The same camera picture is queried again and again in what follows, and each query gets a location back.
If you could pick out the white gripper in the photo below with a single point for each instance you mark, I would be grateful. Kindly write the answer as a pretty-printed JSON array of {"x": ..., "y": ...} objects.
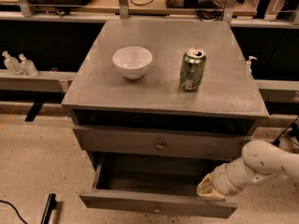
[{"x": 220, "y": 178}]

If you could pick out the grey drawer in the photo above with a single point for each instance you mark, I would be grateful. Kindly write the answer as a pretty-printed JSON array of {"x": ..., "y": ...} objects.
[
  {"x": 209, "y": 146},
  {"x": 153, "y": 184}
]

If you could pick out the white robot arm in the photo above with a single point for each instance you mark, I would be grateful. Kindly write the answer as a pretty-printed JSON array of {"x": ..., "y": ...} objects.
[{"x": 260, "y": 162}]

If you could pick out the grey top drawer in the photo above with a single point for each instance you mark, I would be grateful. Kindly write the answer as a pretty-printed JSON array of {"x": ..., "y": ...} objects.
[{"x": 209, "y": 146}]

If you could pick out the grey drawer cabinet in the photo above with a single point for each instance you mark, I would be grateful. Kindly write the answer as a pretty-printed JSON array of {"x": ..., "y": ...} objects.
[{"x": 227, "y": 100}]

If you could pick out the white pump bottle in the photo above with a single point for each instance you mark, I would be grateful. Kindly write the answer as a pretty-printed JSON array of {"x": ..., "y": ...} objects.
[{"x": 249, "y": 62}]

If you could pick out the green soda can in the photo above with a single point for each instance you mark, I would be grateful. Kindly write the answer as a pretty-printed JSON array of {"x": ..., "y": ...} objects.
[{"x": 192, "y": 69}]

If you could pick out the white ceramic bowl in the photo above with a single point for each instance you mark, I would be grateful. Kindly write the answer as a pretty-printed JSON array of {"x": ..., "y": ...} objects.
[{"x": 132, "y": 62}]

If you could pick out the black floor stand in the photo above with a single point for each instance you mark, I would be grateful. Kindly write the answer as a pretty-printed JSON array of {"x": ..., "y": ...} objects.
[{"x": 49, "y": 207}]

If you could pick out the black box on shelf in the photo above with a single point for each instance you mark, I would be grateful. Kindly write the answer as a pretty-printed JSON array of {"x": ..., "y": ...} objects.
[{"x": 181, "y": 3}]

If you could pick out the clear bottle far left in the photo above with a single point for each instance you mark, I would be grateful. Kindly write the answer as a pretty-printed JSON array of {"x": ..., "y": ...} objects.
[{"x": 11, "y": 63}]

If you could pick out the coiled black cables shelf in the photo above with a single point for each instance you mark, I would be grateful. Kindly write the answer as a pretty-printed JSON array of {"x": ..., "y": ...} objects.
[{"x": 209, "y": 10}]

